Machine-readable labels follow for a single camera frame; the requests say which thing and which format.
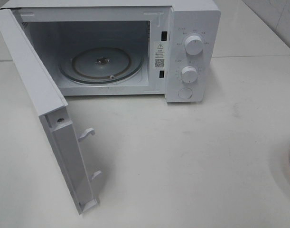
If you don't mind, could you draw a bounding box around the glass microwave turntable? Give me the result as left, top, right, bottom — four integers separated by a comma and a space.
59, 47, 144, 85

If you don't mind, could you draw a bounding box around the white microwave oven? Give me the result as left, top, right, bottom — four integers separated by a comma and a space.
0, 0, 221, 103

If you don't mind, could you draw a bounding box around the white microwave knob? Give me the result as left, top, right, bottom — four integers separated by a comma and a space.
181, 66, 198, 84
184, 34, 204, 56

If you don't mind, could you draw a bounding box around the round white door button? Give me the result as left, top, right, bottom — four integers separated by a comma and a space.
178, 88, 192, 99

